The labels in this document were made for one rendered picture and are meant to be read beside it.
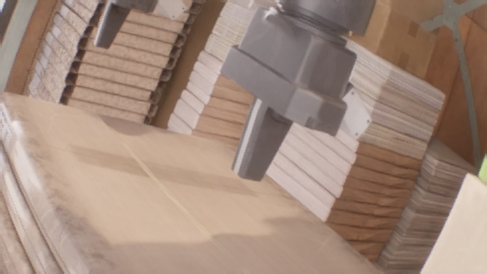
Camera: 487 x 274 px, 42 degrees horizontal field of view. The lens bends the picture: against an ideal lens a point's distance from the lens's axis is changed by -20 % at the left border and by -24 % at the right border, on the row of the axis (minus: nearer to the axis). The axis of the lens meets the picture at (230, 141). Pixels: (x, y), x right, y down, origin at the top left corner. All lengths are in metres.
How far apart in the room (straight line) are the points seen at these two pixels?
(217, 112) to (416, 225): 0.86
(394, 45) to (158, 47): 0.82
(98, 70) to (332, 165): 0.83
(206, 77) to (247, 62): 2.01
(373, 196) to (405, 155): 0.19
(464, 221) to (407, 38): 1.64
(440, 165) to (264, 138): 2.11
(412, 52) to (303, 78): 1.98
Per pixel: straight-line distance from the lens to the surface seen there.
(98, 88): 2.57
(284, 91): 0.54
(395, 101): 2.38
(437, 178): 2.69
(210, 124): 2.61
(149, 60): 2.60
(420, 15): 3.51
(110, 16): 0.87
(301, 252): 0.80
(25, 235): 0.70
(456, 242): 0.89
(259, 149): 0.58
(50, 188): 0.69
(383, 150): 2.42
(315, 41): 0.54
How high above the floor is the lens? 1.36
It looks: 13 degrees down
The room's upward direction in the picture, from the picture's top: 23 degrees clockwise
